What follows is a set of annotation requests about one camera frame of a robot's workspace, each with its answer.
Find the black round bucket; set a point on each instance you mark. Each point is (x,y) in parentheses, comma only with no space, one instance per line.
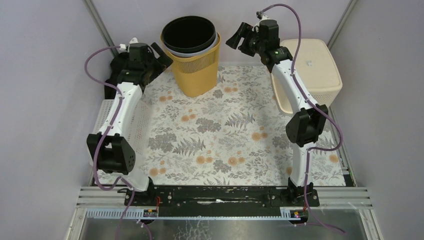
(189,34)

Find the cream large container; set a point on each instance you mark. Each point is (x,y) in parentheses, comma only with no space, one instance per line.
(317,70)

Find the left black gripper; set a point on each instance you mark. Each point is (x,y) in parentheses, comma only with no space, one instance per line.
(156,62)

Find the black crumpled cloth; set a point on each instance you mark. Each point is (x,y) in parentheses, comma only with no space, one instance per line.
(117,64)

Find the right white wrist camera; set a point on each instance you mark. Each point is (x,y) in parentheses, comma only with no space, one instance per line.
(262,17)

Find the yellow plastic waste basket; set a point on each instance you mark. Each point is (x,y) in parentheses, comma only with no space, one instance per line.
(196,75)

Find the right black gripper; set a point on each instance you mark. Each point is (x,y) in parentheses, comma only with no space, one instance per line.
(243,31)

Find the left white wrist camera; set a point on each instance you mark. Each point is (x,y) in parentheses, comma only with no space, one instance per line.
(125,47)

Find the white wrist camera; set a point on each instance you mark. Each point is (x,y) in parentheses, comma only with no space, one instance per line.
(262,17)
(125,47)

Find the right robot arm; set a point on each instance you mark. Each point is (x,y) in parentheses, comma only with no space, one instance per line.
(308,119)

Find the grey bucket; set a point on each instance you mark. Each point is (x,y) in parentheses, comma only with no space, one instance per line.
(193,54)

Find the floral patterned table mat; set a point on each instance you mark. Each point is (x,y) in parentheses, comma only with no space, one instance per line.
(233,134)

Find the white perforated basket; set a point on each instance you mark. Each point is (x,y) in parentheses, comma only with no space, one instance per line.
(142,126)

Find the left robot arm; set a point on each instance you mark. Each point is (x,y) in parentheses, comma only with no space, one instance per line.
(127,95)

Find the aluminium frame rail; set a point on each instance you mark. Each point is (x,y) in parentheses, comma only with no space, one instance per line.
(344,213)

